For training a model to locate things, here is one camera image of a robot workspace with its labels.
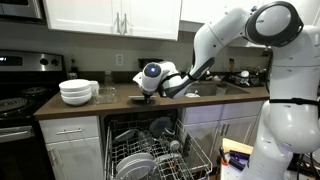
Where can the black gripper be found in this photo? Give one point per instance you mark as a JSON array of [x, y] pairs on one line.
[[149, 93]]

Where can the white dinner plate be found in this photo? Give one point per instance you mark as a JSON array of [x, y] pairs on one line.
[[140, 156], [135, 97], [136, 168]]

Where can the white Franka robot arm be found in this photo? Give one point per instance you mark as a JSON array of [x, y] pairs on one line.
[[290, 83]]

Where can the black bowl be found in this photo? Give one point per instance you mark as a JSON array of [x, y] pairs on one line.
[[160, 126]]

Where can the clear drinking glass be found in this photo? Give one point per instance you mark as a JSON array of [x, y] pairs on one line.
[[144, 135]]

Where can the black coffee maker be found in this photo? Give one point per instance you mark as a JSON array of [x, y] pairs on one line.
[[141, 64]]

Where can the clear glass container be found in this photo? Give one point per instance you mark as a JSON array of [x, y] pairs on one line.
[[106, 96]]

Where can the grey plastic lid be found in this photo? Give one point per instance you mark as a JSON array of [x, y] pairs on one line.
[[124, 136]]

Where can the clear glass bottle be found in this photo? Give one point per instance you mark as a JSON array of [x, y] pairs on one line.
[[108, 80]]

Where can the small white cup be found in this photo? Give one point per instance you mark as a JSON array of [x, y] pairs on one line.
[[175, 145]]

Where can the white mug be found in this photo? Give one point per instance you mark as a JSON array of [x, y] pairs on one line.
[[95, 87]]

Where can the black utensil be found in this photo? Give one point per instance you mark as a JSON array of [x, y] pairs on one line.
[[186, 145]]

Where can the white base cabinet door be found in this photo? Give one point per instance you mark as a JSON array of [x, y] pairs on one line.
[[203, 136], [238, 128], [80, 160]]

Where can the steel kitchen sink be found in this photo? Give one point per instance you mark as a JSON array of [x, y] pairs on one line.
[[215, 89]]

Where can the white bowl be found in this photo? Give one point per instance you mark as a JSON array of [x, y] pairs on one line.
[[74, 84], [76, 94], [76, 100]]

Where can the wide white drawer front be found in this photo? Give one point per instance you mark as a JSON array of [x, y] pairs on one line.
[[220, 111]]

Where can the small glass jar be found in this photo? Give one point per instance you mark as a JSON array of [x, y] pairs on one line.
[[72, 76]]

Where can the dark glass bottle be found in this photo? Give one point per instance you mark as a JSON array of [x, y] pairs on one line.
[[74, 68]]

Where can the small brown kitchen item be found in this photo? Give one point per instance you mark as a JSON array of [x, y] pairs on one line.
[[231, 65]]

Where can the wooden board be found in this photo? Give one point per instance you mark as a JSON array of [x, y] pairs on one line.
[[236, 145]]

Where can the black dish drying rack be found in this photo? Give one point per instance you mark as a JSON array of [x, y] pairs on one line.
[[246, 80]]

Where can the blue purple tool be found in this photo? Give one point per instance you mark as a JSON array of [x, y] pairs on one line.
[[240, 155]]

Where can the black cylinder tool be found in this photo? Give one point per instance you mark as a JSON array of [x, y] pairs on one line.
[[236, 164]]

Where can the white perforated board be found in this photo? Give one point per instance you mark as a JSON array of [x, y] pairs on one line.
[[230, 173]]

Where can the black steel stove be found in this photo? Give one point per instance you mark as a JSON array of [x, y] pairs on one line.
[[20, 100]]

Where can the steel microwave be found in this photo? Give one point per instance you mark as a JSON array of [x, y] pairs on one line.
[[20, 10]]

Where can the white wall outlet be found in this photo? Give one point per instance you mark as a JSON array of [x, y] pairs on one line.
[[119, 59]]

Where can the white wall cabinet door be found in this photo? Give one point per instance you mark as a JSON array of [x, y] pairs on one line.
[[80, 15], [153, 16]]

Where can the white wall cabinet row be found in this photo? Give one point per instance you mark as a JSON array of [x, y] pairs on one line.
[[196, 10]]

